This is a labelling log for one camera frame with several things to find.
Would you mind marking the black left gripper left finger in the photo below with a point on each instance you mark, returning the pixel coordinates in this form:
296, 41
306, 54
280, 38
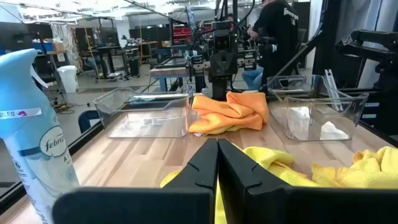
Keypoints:
186, 202

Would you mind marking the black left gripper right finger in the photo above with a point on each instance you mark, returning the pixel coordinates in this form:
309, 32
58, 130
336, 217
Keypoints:
264, 205

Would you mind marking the orange microfiber towel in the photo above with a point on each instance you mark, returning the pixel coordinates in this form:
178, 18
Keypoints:
230, 112

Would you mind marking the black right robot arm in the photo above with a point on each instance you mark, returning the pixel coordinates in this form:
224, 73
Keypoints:
219, 88

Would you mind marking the red storage rack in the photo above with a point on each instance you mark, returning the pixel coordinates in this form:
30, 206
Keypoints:
182, 34

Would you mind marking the blue-legged workbench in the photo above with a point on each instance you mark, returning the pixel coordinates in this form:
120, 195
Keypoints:
168, 73

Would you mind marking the person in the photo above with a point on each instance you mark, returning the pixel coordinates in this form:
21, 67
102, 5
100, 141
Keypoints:
276, 37

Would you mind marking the clear plastic basket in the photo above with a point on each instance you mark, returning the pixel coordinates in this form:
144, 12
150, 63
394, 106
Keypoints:
311, 124
140, 127

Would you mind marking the black workbench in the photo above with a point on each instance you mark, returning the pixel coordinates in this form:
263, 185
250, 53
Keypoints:
105, 49

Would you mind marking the black table clamp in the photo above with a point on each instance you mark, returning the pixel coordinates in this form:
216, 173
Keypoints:
84, 119

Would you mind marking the black equipment stand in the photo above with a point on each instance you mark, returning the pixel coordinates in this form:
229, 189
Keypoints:
373, 40

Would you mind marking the white trash bin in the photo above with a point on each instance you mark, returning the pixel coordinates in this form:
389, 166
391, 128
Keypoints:
67, 81

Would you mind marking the patterned hanging fabric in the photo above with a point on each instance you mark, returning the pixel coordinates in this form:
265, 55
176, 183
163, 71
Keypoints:
66, 40

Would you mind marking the blue Febreze spray bottle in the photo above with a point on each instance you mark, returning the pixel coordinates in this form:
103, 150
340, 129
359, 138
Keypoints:
31, 140

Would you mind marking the blue storage bin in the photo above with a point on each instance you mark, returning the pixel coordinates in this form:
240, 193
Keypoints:
43, 47

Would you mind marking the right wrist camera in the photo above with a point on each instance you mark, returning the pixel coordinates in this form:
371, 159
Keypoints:
224, 40

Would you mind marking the silver aluminium bracket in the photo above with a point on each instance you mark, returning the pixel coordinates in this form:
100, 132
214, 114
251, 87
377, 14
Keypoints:
331, 84

